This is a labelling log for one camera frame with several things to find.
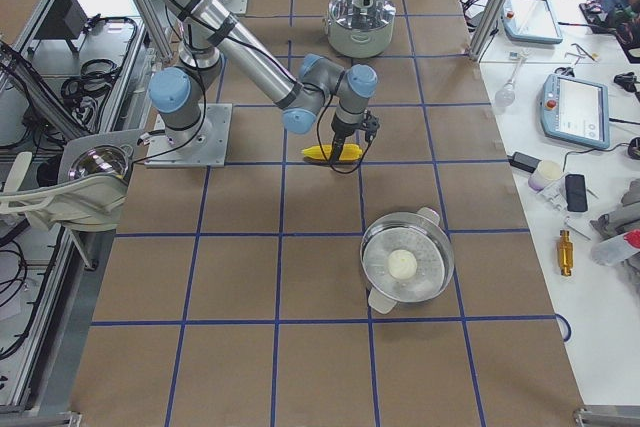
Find white chair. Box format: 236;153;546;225
1;152;127;232

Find yellow toy corn cob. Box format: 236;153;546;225
301;143;364;164

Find white pot with steel interior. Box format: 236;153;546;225
324;0;396;59

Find steel steamer pot with bun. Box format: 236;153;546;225
360;207;454;314

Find teach pendant tablet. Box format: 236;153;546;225
539;74;610;150
501;0;563;45

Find white steamed bun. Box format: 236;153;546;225
387;249;418;280

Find black power adapter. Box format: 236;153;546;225
508;152;541;173

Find far teach pendant tablet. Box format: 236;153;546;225
501;0;563;45

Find white purple cup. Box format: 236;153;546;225
528;160;563;192

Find steel bowl on tray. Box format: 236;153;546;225
67;145;130;180

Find near teach pendant tablet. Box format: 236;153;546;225
539;74;610;150

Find black monitor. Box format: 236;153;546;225
34;0;88;53

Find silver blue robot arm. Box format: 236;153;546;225
164;0;379;164

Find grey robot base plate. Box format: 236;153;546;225
143;102;233;168

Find gold brass fitting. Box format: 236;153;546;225
556;229;574;277

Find aluminium frame post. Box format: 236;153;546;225
465;0;532;60

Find black phone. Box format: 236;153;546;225
565;174;588;213

